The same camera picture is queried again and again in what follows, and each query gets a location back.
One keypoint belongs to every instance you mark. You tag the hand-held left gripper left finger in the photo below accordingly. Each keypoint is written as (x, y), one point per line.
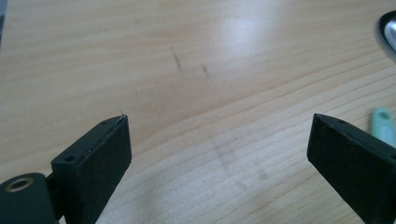
(93, 174)

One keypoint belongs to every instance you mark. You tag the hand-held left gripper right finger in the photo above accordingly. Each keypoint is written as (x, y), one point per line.
(351, 168)

